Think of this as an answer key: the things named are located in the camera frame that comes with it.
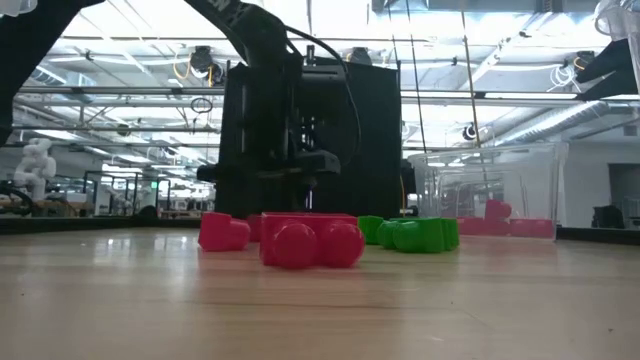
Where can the black folding partition screen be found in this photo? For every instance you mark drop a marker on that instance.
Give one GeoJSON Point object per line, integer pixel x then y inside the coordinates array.
{"type": "Point", "coordinates": [375, 150]}

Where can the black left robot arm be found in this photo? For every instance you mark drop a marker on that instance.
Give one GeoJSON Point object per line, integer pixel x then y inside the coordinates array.
{"type": "Point", "coordinates": [25, 50]}

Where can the long green toy block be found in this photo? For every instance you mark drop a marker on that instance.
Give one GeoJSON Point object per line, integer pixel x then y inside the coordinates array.
{"type": "Point", "coordinates": [370, 230]}

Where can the silver ventilation duct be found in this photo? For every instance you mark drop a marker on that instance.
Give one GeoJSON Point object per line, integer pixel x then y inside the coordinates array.
{"type": "Point", "coordinates": [550, 120]}

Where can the clear plastic bin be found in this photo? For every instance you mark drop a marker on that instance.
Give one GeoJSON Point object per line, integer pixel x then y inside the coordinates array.
{"type": "Point", "coordinates": [525, 180]}

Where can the black chair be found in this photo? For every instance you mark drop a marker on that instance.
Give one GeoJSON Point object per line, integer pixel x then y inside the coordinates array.
{"type": "Point", "coordinates": [607, 217]}

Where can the white humanoid robot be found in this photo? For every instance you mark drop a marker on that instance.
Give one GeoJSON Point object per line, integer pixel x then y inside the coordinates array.
{"type": "Point", "coordinates": [35, 167]}

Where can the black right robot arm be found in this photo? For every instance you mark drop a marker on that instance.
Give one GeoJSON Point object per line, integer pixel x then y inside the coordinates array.
{"type": "Point", "coordinates": [610, 70]}

